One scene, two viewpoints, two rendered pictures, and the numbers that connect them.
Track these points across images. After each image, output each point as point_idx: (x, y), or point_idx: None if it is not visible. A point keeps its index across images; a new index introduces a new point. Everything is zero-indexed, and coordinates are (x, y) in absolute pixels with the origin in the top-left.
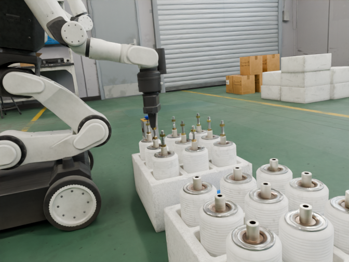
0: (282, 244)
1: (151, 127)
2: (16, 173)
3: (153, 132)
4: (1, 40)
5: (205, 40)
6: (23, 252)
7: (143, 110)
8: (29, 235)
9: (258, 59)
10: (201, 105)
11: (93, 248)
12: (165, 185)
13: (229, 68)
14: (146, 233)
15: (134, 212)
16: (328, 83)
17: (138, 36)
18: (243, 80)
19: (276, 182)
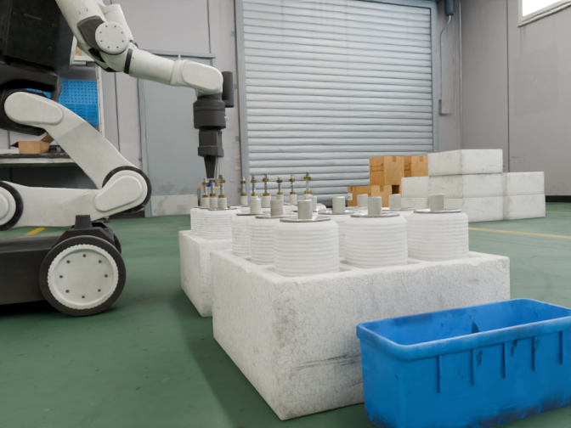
0: (347, 244)
1: (208, 177)
2: (3, 244)
3: None
4: (12, 47)
5: (319, 135)
6: (1, 332)
7: (198, 151)
8: (11, 320)
9: (397, 161)
10: None
11: (107, 329)
12: (220, 245)
13: (355, 181)
14: (188, 318)
15: (173, 303)
16: (500, 194)
17: None
18: (374, 192)
19: None
